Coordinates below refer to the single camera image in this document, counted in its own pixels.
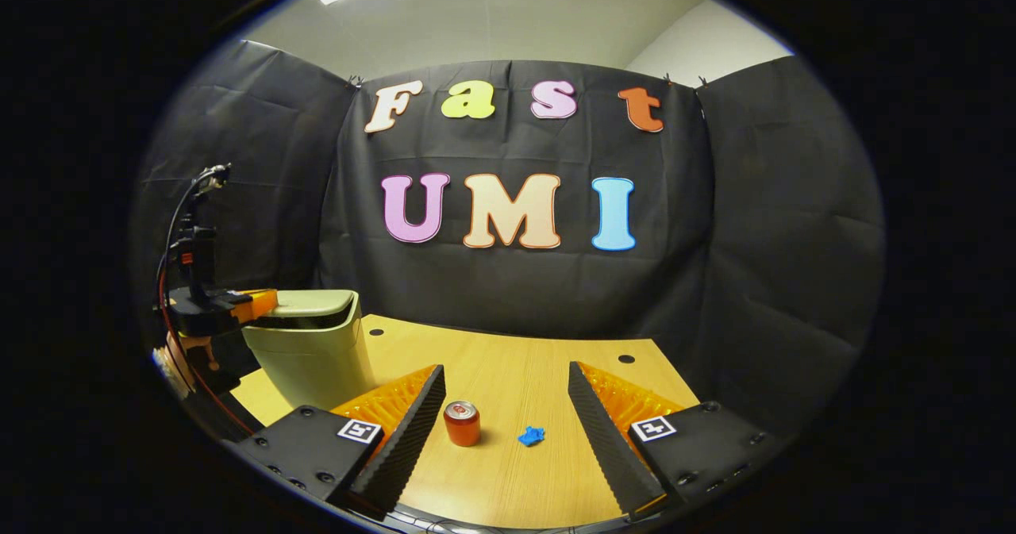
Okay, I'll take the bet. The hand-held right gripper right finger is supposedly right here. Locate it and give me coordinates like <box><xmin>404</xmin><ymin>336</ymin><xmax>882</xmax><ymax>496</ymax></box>
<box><xmin>568</xmin><ymin>361</ymin><xmax>783</xmax><ymax>521</ymax></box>

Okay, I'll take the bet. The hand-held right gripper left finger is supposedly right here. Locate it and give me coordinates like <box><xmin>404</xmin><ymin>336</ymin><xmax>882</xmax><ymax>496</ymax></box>
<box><xmin>230</xmin><ymin>364</ymin><xmax>447</xmax><ymax>519</ymax></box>

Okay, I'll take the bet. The red pop can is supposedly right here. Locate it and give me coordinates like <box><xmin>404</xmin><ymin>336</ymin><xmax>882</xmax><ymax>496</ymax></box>
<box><xmin>443</xmin><ymin>401</ymin><xmax>482</xmax><ymax>448</ymax></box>

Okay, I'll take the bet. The green desktop garbage bin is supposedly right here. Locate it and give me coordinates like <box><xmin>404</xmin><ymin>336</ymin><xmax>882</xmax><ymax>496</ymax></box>
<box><xmin>242</xmin><ymin>290</ymin><xmax>378</xmax><ymax>412</ymax></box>

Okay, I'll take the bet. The wooden desktop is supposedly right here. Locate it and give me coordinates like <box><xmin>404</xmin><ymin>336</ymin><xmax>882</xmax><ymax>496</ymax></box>
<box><xmin>230</xmin><ymin>314</ymin><xmax>701</xmax><ymax>531</ymax></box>

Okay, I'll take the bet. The black backdrop cloth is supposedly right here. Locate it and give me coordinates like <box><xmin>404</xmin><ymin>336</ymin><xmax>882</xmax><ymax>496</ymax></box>
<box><xmin>131</xmin><ymin>40</ymin><xmax>886</xmax><ymax>440</ymax></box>

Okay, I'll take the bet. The red and black cable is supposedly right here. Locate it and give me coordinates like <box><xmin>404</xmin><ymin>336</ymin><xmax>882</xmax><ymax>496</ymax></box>
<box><xmin>156</xmin><ymin>171</ymin><xmax>256</xmax><ymax>436</ymax></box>

